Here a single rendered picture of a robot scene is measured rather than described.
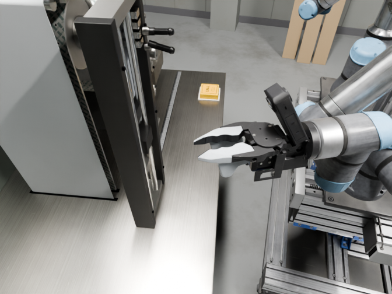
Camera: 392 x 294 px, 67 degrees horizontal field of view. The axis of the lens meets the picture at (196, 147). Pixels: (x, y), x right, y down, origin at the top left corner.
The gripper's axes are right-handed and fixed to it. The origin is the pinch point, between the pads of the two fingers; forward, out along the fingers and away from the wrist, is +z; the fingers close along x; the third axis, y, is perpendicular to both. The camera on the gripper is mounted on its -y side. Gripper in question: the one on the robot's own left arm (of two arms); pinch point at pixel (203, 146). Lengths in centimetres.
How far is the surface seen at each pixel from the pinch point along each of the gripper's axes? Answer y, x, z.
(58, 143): 9.3, 19.3, 29.9
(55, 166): 18.0, 21.7, 33.8
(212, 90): 23, 60, -16
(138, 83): -6.1, 13.9, 9.6
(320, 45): 77, 220, -161
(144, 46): -12.4, 15.6, 7.5
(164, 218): 32.5, 11.3, 8.5
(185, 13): 73, 353, -50
